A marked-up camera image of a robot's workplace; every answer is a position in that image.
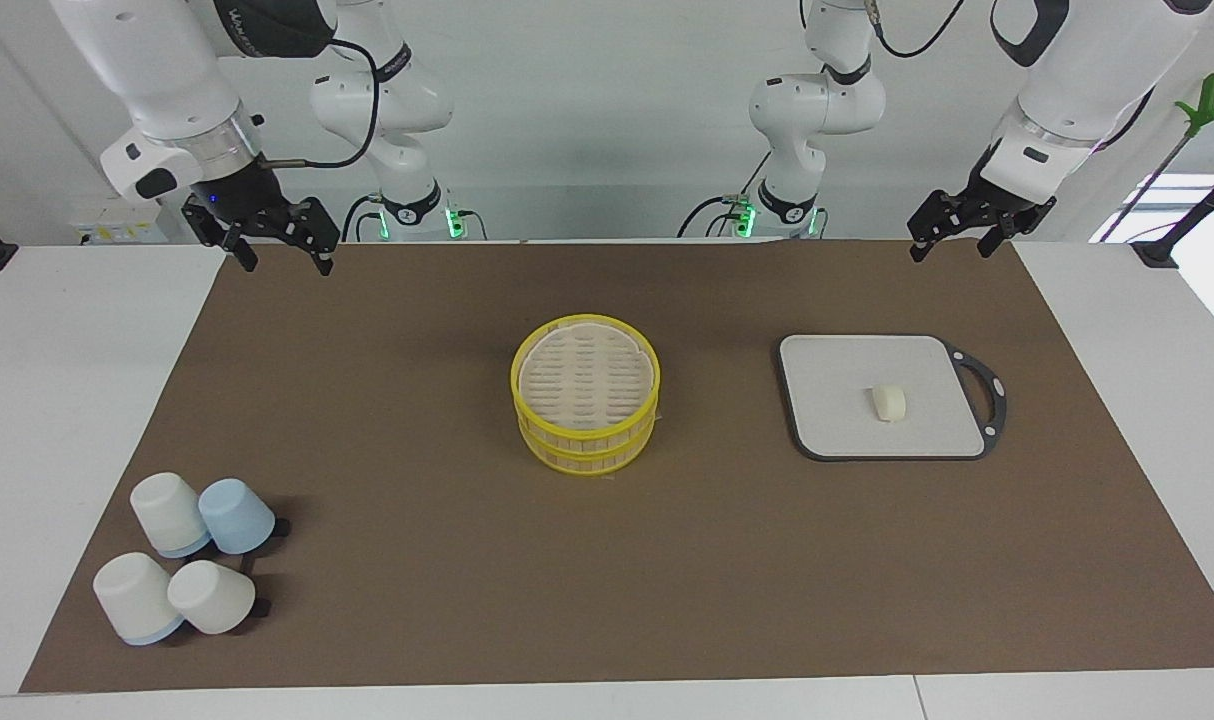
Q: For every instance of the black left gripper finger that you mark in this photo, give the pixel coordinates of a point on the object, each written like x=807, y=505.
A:
x=920, y=248
x=990, y=242

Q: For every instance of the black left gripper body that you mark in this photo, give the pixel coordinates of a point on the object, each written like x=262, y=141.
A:
x=977, y=210

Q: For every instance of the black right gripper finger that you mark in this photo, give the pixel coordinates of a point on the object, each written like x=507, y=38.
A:
x=244, y=252
x=324, y=258

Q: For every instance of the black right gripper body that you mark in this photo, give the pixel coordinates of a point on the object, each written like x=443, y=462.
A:
x=252, y=205

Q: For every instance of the white steamed bun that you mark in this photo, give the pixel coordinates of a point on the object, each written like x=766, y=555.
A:
x=888, y=404

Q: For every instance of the yellow bamboo steamer lid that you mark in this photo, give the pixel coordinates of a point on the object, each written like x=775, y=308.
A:
x=585, y=375

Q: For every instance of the white Franka left arm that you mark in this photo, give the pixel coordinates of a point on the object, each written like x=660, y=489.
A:
x=1087, y=60

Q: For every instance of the white Franka right arm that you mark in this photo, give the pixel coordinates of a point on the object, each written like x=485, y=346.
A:
x=167, y=70

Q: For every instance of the yellow bamboo steamer basket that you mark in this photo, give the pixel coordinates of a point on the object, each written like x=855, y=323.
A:
x=587, y=458

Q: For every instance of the black clamp stand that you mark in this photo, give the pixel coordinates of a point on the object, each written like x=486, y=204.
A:
x=1155, y=252

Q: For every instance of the grey cutting board black rim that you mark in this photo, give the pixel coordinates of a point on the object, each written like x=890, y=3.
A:
x=867, y=420

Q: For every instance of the green tipped pole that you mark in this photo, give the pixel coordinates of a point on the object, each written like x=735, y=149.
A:
x=1205, y=100

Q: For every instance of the light blue cup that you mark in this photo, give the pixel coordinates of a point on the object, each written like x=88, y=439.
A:
x=237, y=515

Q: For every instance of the white cup blue rim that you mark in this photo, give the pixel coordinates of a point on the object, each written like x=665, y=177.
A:
x=132, y=595
x=167, y=510

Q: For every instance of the brown table mat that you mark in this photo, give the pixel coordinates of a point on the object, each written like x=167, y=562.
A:
x=417, y=560

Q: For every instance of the plain white cup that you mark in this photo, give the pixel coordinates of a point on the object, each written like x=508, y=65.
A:
x=212, y=597

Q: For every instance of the white wall socket box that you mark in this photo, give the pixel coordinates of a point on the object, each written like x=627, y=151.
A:
x=117, y=215

